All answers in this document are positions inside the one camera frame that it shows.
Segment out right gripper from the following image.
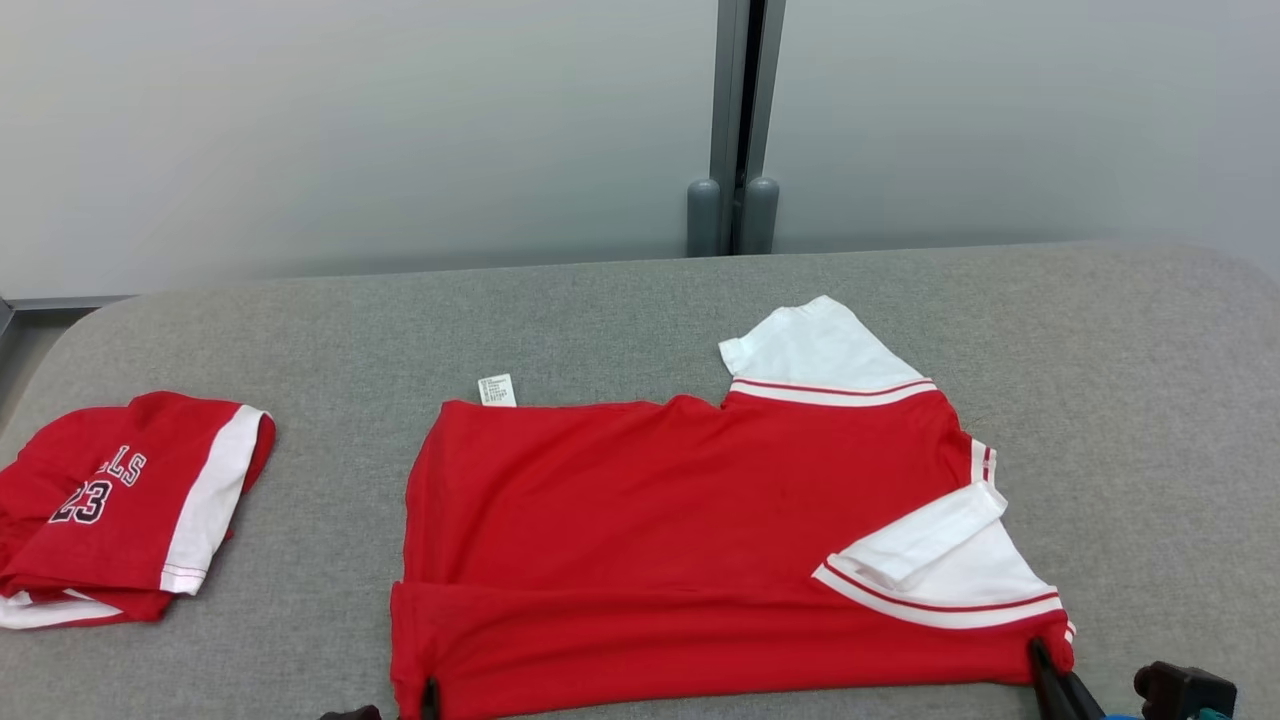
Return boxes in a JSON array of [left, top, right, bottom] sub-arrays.
[[1028, 638, 1239, 720]]

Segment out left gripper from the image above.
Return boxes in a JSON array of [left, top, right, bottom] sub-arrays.
[[320, 680, 441, 720]]

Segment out red and white t-shirt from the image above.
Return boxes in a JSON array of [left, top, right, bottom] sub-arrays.
[[388, 294, 1077, 720]]

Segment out red shorts with number 23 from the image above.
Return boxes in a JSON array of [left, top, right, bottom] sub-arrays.
[[0, 391, 277, 631]]

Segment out grey fabric sofa cushion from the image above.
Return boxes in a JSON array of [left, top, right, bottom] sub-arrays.
[[0, 240, 1280, 720]]

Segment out grey cylinder bumper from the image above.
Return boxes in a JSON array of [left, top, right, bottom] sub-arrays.
[[686, 178, 721, 258], [742, 176, 780, 256]]

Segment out grey metal baseboard rail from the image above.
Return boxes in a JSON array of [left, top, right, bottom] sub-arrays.
[[0, 295, 136, 336]]

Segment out grey metal wall post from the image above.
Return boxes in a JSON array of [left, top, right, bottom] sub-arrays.
[[709, 0, 787, 256]]

